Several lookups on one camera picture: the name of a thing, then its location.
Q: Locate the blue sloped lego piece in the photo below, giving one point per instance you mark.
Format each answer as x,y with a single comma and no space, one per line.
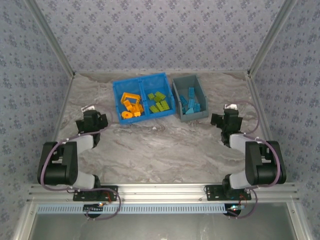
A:
189,111

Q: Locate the aluminium corner post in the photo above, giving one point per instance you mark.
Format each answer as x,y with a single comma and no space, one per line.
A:
271,37
53,40

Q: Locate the small control board with LED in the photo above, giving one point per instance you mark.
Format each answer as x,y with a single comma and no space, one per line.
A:
92,208
233,208

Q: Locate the aluminium frame leg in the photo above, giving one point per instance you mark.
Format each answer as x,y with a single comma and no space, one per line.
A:
298,222
25,222

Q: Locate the orange lego window frame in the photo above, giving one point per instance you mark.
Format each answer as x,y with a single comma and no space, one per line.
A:
130,94

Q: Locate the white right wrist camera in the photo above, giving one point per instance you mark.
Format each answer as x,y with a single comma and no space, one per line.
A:
230,106

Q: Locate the wide aluminium mounting rail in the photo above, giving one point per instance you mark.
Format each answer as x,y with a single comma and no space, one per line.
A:
160,192

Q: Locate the aluminium side rail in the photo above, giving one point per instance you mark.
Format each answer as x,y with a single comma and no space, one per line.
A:
257,100
64,100

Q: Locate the grey plastic bin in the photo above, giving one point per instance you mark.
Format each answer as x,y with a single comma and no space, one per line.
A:
182,83

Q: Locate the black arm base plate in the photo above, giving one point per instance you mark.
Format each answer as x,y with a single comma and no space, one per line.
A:
212,195
82,197

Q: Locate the aluminium back rail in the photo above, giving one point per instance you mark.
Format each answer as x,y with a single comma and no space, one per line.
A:
100,72

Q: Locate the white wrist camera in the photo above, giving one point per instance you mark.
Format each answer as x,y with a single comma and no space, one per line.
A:
230,106
88,108

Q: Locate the blue two-compartment plastic bin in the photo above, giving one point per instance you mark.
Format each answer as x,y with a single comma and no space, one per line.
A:
155,82

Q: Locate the orange round lego disc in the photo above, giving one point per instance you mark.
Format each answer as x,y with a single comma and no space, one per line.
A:
124,116

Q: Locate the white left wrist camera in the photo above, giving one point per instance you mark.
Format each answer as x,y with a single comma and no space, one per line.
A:
88,108

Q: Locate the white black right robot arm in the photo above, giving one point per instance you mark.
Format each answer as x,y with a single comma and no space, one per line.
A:
265,172

